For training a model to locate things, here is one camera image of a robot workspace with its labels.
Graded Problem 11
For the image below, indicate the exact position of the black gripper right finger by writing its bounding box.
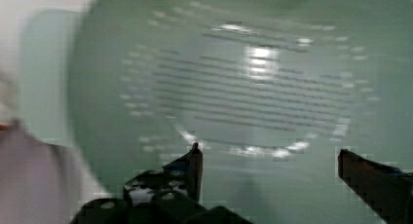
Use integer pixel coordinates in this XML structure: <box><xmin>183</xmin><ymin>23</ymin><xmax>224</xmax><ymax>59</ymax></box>
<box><xmin>338</xmin><ymin>149</ymin><xmax>412</xmax><ymax>224</ymax></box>

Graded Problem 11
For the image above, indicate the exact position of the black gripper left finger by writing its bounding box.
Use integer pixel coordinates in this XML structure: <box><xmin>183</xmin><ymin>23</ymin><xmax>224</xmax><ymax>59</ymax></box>
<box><xmin>69</xmin><ymin>142</ymin><xmax>252</xmax><ymax>224</ymax></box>

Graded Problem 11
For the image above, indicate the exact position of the green plastic strainer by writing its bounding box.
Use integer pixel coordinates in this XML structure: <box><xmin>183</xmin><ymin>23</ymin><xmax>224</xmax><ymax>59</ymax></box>
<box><xmin>19</xmin><ymin>0</ymin><xmax>412</xmax><ymax>224</ymax></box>

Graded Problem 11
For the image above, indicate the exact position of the grey round plate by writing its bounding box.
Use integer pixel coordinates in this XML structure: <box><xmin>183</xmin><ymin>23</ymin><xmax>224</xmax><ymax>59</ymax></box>
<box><xmin>0</xmin><ymin>121</ymin><xmax>108</xmax><ymax>224</ymax></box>

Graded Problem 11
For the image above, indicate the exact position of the red ketchup bottle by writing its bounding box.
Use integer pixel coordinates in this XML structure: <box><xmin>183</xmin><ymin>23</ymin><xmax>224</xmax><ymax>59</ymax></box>
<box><xmin>0</xmin><ymin>124</ymin><xmax>10</xmax><ymax>131</ymax></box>

